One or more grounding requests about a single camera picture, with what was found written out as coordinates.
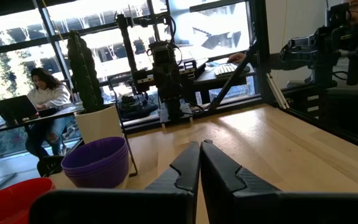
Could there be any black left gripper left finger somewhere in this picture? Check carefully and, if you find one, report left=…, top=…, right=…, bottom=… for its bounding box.
left=29, top=141, right=201, bottom=224

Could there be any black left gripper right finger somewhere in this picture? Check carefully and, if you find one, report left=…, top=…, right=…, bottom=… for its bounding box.
left=200, top=139, right=358, bottom=224

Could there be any red plastic bowl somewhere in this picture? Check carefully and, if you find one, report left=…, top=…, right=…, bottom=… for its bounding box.
left=0, top=177, right=57, bottom=224

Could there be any black equipment pile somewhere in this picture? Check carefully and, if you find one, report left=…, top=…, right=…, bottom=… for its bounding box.
left=117, top=94, right=160, bottom=121

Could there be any black monitor pole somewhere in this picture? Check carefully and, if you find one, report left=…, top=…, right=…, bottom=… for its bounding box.
left=114, top=14, right=140, bottom=75

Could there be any black keyboard desk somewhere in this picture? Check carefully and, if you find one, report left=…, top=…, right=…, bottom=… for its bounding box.
left=178, top=57, right=257, bottom=105

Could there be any white keyboard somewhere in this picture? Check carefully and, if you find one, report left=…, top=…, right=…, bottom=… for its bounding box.
left=214, top=63, right=239, bottom=78

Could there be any person's hand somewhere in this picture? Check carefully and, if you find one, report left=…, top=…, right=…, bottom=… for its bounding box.
left=227, top=52, right=249, bottom=65

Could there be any green cactus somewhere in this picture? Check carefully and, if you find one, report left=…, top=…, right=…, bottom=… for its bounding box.
left=67, top=29, right=105, bottom=113

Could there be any black laptop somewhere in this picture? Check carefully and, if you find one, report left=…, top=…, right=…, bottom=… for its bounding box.
left=0, top=95, right=40, bottom=124

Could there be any silver metal bracket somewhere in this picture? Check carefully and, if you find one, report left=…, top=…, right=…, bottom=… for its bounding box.
left=265, top=72, right=291, bottom=110

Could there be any yellow hanging cable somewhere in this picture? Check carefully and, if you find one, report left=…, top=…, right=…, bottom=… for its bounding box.
left=41, top=0, right=67, bottom=43

